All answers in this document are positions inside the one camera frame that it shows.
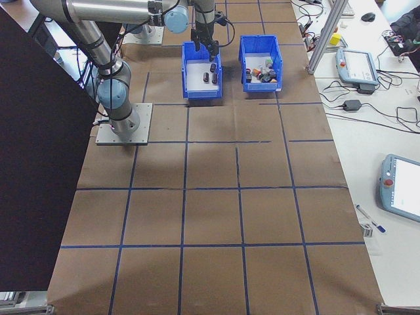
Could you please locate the blue bin with black buttons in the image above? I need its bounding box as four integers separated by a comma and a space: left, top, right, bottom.
180, 40, 225, 101

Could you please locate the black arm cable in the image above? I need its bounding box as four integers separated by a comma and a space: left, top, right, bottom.
94, 19, 139, 126

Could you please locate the white foam liner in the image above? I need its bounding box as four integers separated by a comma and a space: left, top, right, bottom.
245, 56, 278, 85
186, 62, 221, 92

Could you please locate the blue bin with mixed buttons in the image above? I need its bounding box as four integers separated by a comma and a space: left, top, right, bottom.
238, 34, 284, 93

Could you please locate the white blue pen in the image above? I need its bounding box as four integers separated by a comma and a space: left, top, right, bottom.
355, 203, 388, 235

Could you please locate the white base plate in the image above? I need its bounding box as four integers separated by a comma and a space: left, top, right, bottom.
121, 25, 165, 45
94, 102, 154, 146

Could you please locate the black orange cable adapter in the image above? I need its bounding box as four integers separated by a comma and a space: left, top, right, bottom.
303, 34, 318, 52
297, 12, 316, 34

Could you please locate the circuit board cluster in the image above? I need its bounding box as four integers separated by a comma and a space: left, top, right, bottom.
381, 30, 420, 64

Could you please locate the grey-blue teach pendant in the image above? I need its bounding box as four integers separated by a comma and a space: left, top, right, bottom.
334, 48, 381, 87
379, 153, 420, 224

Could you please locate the aluminium profile post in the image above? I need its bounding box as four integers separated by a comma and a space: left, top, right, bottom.
304, 0, 350, 76

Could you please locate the black frame cover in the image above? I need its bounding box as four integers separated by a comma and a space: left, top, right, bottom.
0, 6, 100, 293

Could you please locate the black bag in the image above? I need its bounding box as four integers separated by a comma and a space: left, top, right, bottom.
389, 4, 420, 34

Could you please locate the black camera cable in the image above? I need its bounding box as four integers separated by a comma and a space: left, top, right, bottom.
216, 18, 237, 49

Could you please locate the black desk cable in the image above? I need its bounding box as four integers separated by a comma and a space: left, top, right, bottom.
324, 100, 420, 134

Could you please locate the aluminium profile bar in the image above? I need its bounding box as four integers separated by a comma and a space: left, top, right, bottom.
0, 304, 55, 315
375, 303, 420, 315

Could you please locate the white keyboard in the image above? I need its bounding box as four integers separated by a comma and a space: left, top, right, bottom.
341, 0, 357, 18

